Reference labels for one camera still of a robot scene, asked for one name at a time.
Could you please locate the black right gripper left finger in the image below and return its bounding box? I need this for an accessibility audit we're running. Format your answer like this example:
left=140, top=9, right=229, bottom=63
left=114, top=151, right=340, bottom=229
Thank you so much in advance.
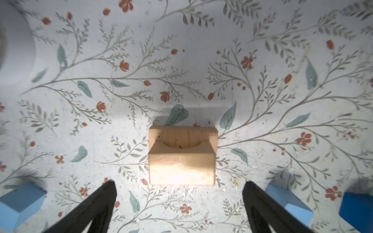
left=45, top=181, right=117, bottom=233

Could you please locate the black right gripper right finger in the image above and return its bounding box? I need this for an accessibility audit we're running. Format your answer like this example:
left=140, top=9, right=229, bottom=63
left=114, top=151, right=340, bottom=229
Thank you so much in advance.
left=242, top=181, right=312, bottom=233

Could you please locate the wooden block with holes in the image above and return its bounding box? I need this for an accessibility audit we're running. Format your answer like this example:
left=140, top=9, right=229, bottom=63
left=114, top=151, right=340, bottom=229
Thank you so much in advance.
left=148, top=125, right=218, bottom=186

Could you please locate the light blue cube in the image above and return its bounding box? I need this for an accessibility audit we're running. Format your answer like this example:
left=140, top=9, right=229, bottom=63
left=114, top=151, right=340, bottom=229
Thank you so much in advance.
left=1, top=183, right=46, bottom=232

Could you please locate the dark blue cube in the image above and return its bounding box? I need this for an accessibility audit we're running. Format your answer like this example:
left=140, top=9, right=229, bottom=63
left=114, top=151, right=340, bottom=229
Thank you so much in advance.
left=339, top=193, right=373, bottom=233

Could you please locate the tape roll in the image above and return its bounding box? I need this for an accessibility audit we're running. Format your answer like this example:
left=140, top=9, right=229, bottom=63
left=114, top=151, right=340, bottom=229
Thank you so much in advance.
left=1, top=1, right=36, bottom=86

